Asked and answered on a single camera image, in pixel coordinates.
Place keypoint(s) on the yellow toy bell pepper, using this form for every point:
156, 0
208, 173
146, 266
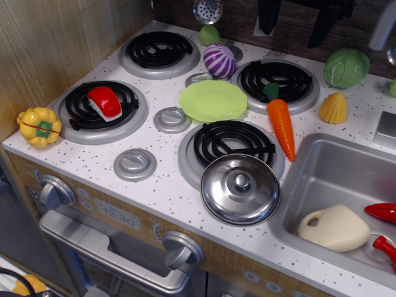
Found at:
39, 126

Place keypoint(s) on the orange toy carrot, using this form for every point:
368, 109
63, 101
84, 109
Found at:
279, 115

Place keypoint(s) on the red toy chili pepper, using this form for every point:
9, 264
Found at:
382, 211

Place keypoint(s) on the front right black burner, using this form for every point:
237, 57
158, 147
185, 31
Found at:
208, 142

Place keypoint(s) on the grey stovetop knob middle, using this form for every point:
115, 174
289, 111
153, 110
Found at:
172, 120

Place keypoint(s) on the yellow toy corn piece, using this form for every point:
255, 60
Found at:
334, 109

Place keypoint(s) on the back right black burner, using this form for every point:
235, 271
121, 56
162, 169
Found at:
298, 87

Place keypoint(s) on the silver faucet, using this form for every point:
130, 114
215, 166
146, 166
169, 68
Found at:
383, 28

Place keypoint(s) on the shiny steel pot lid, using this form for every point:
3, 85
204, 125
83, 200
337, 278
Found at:
240, 190

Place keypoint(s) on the grey stovetop knob front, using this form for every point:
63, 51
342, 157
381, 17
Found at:
135, 165

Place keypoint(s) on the purple striped toy onion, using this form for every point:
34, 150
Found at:
219, 60

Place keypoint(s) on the grey oven door handle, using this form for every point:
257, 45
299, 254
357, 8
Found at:
110, 272

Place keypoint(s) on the light green plastic plate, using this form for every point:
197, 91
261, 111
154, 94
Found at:
213, 100

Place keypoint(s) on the grey stovetop knob back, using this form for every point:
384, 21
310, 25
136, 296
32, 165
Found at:
198, 77

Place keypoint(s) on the small green toy vegetable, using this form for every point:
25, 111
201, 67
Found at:
208, 35

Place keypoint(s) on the right grey oven knob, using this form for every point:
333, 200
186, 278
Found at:
180, 250

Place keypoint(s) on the green toy at right edge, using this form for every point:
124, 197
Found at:
392, 88

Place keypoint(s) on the left grey oven knob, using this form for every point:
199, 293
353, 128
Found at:
55, 193

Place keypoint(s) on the cream toy jug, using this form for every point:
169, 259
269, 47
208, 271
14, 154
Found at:
337, 228

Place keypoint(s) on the black burner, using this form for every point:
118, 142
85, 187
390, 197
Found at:
208, 142
81, 124
298, 87
159, 55

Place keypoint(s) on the grey oven knob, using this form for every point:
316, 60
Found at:
180, 250
55, 193

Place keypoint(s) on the grey stovetop knob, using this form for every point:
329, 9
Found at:
172, 120
135, 165
198, 77

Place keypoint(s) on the front left black burner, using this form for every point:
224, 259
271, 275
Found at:
81, 124

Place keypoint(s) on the red toy piece in sink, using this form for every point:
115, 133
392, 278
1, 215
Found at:
382, 244

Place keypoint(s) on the silver sink basin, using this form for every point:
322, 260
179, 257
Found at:
329, 171

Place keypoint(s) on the hanging metal skimmer spoon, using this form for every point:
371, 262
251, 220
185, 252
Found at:
207, 12

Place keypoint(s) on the back left black burner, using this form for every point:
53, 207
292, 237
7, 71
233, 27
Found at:
159, 55

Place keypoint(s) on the red and white toy sushi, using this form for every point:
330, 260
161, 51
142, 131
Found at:
105, 102

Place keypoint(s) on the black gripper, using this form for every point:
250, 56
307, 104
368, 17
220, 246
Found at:
330, 11

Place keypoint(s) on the green toy cabbage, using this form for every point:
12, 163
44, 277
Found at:
346, 68

